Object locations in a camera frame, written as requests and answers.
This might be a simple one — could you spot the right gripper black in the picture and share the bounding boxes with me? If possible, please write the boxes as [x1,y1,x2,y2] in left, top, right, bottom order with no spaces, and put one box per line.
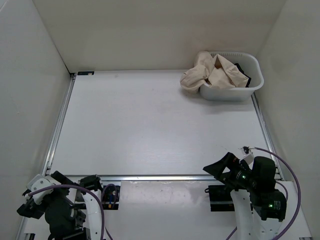
[203,151,258,190]

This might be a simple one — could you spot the beige trousers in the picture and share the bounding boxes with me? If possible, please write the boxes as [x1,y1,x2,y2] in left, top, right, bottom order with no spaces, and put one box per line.
[180,51,248,93]

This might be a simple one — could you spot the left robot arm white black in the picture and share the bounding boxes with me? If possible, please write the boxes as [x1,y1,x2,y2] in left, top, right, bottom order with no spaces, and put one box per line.
[17,171,106,240]

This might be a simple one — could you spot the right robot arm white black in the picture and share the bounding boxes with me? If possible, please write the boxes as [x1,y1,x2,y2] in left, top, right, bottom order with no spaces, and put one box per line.
[203,151,287,240]

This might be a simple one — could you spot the black trousers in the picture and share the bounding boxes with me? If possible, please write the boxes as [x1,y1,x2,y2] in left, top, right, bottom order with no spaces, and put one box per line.
[234,63,252,88]

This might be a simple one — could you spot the white plastic basket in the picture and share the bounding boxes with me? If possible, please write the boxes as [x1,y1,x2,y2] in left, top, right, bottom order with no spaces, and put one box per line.
[199,51,264,102]

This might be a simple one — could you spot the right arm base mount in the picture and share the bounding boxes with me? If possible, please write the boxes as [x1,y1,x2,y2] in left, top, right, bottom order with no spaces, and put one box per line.
[204,185,235,212]

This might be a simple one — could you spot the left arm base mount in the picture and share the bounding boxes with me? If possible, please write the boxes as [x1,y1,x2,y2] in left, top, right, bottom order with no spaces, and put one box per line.
[101,183,121,210]

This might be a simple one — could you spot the black corner bracket label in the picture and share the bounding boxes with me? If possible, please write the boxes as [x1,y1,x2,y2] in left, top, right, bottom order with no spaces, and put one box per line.
[77,71,95,76]

